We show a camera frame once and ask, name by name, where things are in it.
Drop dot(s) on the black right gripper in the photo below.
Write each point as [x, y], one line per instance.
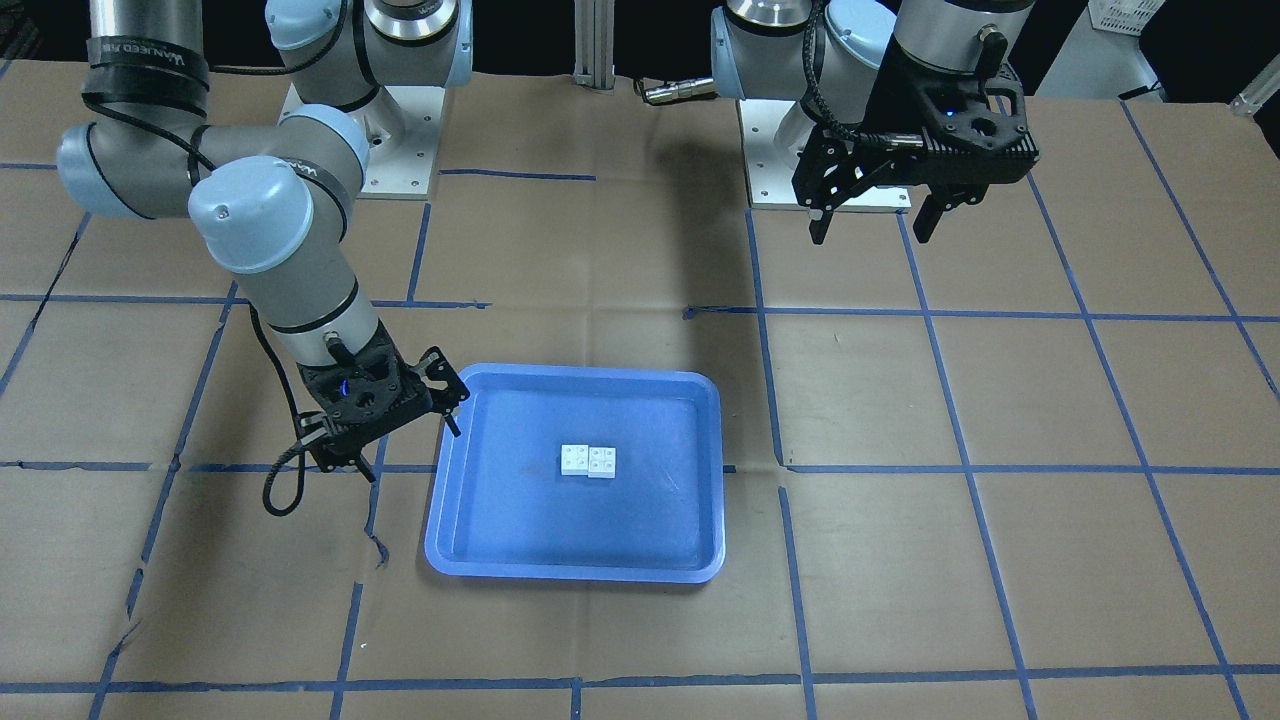
[414, 399]

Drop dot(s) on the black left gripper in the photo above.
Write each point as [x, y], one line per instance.
[893, 108]

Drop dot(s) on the white block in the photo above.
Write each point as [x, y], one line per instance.
[573, 460]
[602, 462]

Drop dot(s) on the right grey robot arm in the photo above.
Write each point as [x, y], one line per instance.
[274, 202]

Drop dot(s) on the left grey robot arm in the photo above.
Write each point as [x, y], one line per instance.
[758, 47]

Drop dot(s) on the blue plastic tray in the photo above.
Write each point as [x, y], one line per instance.
[501, 509]

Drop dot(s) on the white basket in background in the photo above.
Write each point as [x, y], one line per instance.
[1123, 17]

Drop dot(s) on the centre aluminium frame post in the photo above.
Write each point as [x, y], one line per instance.
[593, 36]

